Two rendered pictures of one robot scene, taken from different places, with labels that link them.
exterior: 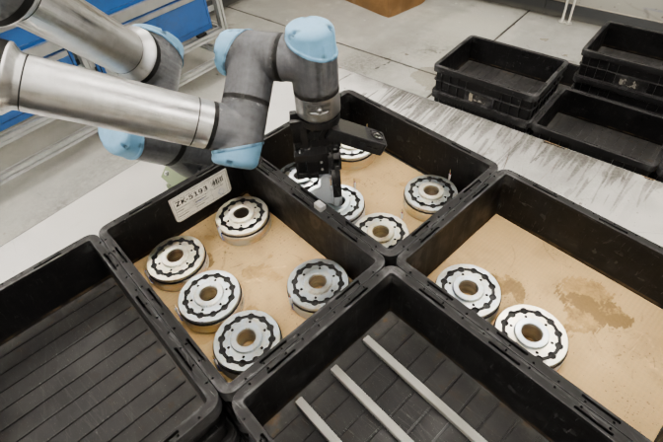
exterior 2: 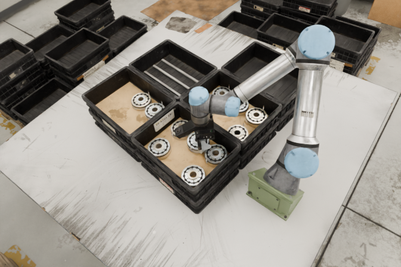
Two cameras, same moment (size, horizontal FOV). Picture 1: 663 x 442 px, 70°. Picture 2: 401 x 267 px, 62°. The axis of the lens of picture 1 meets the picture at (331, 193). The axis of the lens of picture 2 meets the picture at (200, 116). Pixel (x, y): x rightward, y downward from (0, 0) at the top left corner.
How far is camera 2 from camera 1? 1.65 m
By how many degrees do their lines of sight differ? 86
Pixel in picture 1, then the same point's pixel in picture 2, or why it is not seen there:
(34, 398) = (280, 83)
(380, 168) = (179, 170)
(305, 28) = (199, 89)
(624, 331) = (113, 108)
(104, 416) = not seen: hidden behind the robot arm
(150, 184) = (314, 199)
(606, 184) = (66, 204)
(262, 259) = (225, 123)
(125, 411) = not seen: hidden behind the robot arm
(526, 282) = (134, 120)
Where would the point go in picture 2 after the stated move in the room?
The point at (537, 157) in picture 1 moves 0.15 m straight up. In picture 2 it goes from (90, 224) to (79, 210)
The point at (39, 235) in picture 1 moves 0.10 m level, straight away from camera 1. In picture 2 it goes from (351, 163) to (372, 175)
